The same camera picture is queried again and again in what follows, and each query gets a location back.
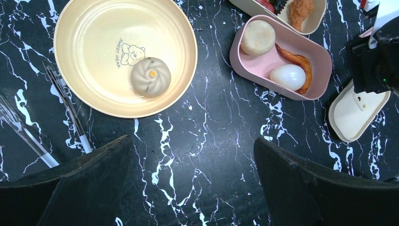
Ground pink lunch box tray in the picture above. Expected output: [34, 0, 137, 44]
[230, 15, 333, 101]

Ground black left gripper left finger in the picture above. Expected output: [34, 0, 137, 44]
[0, 135, 133, 226]

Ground red sausage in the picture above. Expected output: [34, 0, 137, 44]
[255, 0, 274, 13]

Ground orange chicken wing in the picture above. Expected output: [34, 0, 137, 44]
[275, 43, 312, 95]

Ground beige lunch box tray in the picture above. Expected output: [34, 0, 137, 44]
[230, 0, 327, 35]

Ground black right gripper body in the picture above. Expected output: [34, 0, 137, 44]
[346, 17, 399, 95]

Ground white steamed bao bun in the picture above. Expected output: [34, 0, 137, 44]
[131, 57, 172, 98]

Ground round beige bun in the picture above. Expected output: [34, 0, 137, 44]
[240, 20, 276, 57]

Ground beige lunch box lid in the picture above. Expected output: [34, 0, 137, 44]
[328, 81, 391, 143]

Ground dark brown sea cucumber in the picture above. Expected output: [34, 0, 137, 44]
[269, 0, 288, 15]

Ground white boiled egg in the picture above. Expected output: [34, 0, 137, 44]
[270, 64, 306, 91]

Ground fried chicken piece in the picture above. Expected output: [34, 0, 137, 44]
[288, 0, 314, 32]

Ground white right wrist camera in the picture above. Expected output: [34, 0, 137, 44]
[359, 0, 399, 49]

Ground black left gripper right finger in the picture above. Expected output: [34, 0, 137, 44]
[254, 137, 399, 226]

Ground white metal food tongs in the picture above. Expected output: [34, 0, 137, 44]
[0, 61, 93, 168]

